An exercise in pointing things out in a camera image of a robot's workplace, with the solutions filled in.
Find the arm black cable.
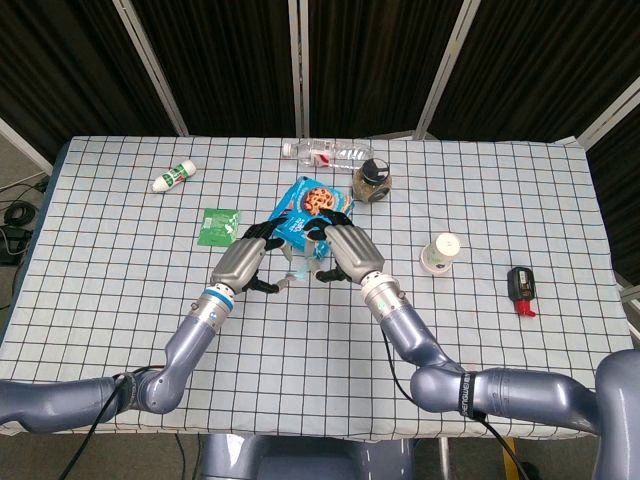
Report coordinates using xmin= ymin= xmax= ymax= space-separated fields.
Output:
xmin=58 ymin=369 xmax=151 ymax=480
xmin=380 ymin=327 xmax=529 ymax=480

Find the black power adapter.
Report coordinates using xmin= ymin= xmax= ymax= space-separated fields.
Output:
xmin=0 ymin=224 xmax=29 ymax=266

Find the blue checkered tablecloth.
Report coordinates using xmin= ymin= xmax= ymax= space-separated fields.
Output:
xmin=0 ymin=133 xmax=640 ymax=441

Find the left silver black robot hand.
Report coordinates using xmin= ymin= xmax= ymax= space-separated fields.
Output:
xmin=209 ymin=217 xmax=297 ymax=296

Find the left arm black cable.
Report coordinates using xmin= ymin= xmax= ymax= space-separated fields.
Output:
xmin=58 ymin=369 xmax=151 ymax=480

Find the green foil packet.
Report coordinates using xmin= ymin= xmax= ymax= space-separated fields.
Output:
xmin=198 ymin=207 xmax=242 ymax=248

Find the coiled black cable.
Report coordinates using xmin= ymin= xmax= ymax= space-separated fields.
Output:
xmin=3 ymin=202 xmax=37 ymax=227

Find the black folding screen panel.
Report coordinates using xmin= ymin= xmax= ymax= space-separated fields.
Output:
xmin=414 ymin=0 xmax=640 ymax=146
xmin=0 ymin=0 xmax=190 ymax=166
xmin=112 ymin=0 xmax=307 ymax=139
xmin=287 ymin=0 xmax=481 ymax=141
xmin=574 ymin=74 xmax=640 ymax=286

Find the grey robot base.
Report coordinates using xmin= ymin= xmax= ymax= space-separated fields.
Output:
xmin=198 ymin=433 xmax=416 ymax=480

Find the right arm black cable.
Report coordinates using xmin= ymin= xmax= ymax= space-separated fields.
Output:
xmin=380 ymin=327 xmax=529 ymax=480

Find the clear plastic water bottle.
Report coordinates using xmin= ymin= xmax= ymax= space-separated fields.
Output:
xmin=280 ymin=139 xmax=376 ymax=174

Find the white bottle with green label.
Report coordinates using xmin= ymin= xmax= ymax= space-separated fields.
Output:
xmin=151 ymin=159 xmax=197 ymax=194

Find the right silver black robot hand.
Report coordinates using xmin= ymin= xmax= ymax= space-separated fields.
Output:
xmin=301 ymin=209 xmax=387 ymax=287

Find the blue cookie box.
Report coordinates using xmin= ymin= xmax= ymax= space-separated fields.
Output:
xmin=267 ymin=174 xmax=357 ymax=261

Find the spice jar with black lid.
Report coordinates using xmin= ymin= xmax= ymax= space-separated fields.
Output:
xmin=351 ymin=157 xmax=393 ymax=204

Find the black device with red tip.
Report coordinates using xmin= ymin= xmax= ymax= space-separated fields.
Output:
xmin=506 ymin=266 xmax=538 ymax=318

